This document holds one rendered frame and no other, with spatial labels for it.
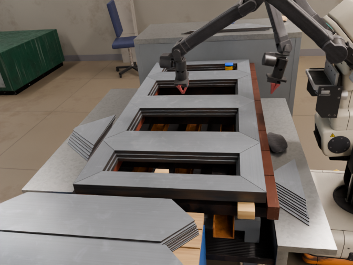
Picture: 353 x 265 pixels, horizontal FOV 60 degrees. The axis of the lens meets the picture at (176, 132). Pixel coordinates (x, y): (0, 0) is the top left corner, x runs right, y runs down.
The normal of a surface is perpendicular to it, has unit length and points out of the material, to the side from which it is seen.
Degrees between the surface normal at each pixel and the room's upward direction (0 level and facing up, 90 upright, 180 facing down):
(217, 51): 90
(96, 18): 90
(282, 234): 0
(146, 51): 90
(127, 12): 90
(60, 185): 0
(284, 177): 0
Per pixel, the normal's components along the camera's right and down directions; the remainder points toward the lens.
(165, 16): -0.19, 0.50
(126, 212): -0.08, -0.86
